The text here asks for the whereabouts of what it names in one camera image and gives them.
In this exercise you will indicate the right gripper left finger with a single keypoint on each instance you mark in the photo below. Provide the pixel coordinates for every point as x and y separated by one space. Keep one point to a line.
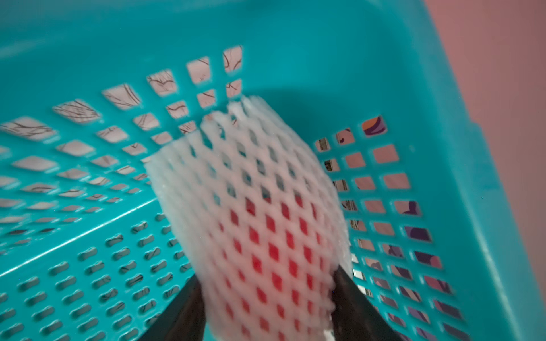
183 319

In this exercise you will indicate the right teal plastic basket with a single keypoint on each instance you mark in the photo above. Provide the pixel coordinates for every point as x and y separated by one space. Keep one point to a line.
91 89

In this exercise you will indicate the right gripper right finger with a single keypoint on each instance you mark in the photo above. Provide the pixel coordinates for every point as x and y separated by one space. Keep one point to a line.
354 317

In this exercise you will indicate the netted apple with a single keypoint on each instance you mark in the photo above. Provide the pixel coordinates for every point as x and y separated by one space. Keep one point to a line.
259 220

